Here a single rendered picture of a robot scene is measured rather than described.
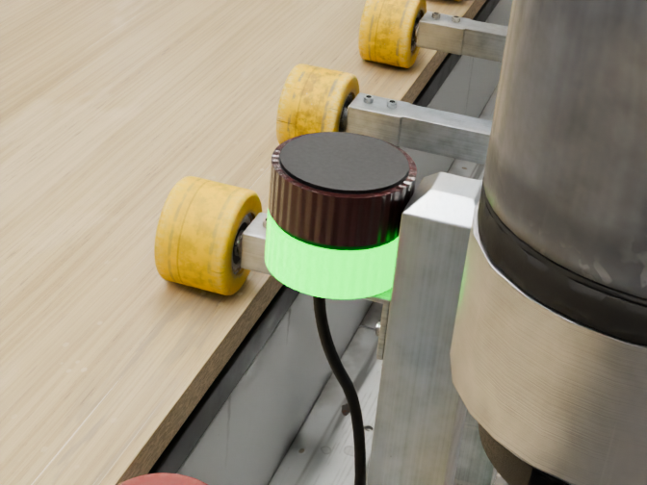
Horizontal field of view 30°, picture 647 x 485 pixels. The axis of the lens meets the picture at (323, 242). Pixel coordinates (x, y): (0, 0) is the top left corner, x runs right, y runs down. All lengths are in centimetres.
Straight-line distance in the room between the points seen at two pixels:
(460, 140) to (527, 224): 81
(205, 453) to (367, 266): 48
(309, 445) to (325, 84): 36
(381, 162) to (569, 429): 25
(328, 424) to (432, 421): 71
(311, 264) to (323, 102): 59
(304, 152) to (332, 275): 5
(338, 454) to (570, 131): 98
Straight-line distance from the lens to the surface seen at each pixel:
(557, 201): 25
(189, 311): 88
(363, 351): 134
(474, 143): 106
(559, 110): 24
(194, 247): 86
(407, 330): 50
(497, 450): 30
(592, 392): 26
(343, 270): 49
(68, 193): 104
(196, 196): 87
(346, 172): 49
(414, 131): 107
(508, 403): 28
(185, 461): 91
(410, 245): 48
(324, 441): 121
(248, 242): 87
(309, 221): 48
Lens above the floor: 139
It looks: 30 degrees down
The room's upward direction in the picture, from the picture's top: 5 degrees clockwise
